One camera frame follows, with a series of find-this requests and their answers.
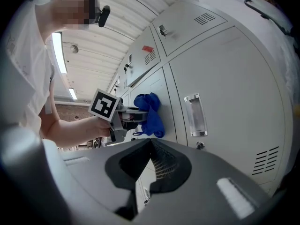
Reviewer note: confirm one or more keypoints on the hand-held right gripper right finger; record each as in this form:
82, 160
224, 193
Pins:
206, 196

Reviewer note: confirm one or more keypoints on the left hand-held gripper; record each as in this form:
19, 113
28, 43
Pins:
103, 104

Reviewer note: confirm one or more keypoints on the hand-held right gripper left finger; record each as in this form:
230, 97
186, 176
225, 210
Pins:
82, 184

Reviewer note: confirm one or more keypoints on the blue cleaning cloth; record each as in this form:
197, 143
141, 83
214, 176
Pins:
152, 116

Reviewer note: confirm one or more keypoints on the grey metal locker cabinet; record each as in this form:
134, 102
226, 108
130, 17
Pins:
234, 90

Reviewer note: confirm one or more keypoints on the person's left forearm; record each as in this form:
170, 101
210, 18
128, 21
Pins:
70, 130

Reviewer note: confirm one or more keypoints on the person's left hand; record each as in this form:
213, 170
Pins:
103, 128

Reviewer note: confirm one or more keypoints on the set of black locker keys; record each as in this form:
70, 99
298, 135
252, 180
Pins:
200, 145

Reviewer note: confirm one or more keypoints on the long ceiling light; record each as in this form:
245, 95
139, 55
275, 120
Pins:
59, 53
72, 93

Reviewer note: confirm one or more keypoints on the round ceiling detector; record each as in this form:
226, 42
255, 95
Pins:
74, 48

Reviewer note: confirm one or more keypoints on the person's head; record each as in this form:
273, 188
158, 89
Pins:
70, 10

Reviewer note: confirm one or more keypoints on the person's white printed t-shirt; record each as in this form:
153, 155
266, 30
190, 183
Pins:
23, 67

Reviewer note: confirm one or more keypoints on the black head-worn camera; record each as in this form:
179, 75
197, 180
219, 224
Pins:
103, 15

